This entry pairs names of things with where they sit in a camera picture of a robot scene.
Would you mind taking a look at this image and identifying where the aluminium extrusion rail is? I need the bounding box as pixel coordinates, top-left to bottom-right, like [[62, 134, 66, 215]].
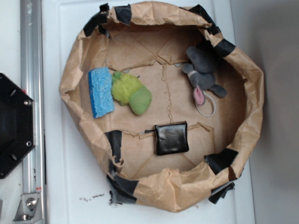
[[20, 0, 48, 224]]

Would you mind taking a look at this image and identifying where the brown paper bag basin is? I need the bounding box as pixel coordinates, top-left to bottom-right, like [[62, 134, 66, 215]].
[[59, 1, 264, 212]]

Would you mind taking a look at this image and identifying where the metal corner bracket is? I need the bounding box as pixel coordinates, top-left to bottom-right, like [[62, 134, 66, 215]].
[[12, 193, 43, 224]]

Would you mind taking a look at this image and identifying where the grey plush mouse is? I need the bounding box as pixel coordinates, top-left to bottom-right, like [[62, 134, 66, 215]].
[[182, 46, 227, 117]]

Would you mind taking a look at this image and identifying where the blue sponge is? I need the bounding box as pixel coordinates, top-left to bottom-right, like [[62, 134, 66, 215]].
[[88, 67, 114, 119]]

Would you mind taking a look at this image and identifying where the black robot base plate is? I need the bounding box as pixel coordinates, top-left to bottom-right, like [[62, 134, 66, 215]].
[[0, 73, 35, 179]]

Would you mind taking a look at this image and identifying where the black box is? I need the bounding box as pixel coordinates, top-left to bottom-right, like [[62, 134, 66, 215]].
[[155, 121, 189, 155]]

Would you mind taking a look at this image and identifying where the green plush toy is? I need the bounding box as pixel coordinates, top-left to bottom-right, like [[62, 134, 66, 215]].
[[112, 71, 152, 116]]

